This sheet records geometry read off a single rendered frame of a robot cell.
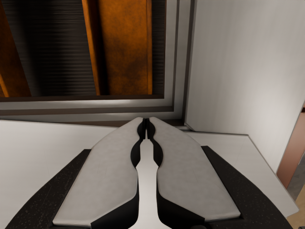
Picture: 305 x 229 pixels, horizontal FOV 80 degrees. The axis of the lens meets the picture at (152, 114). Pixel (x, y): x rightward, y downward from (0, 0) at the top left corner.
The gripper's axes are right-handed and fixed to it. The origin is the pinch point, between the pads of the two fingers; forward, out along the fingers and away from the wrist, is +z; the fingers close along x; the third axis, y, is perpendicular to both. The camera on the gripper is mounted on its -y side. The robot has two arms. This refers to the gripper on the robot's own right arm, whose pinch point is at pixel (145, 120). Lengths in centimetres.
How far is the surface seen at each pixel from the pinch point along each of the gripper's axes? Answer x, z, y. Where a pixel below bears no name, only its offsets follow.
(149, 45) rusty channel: 0.6, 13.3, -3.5
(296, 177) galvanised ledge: 33.7, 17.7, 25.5
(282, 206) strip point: 14.0, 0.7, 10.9
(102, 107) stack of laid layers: -3.7, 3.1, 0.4
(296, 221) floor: 132, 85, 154
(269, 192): 12.0, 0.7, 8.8
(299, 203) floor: 126, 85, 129
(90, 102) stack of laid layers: -4.7, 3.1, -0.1
